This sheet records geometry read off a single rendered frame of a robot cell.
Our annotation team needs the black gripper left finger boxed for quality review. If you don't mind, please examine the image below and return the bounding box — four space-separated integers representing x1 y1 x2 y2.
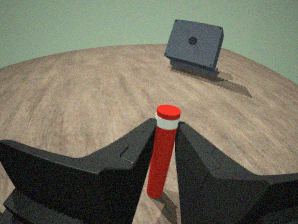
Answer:
0 119 156 224

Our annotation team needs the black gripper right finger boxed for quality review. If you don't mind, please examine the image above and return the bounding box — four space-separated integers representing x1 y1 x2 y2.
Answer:
174 121 298 224

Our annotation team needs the red peg with white band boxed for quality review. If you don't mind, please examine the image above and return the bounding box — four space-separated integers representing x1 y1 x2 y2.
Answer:
146 105 181 198

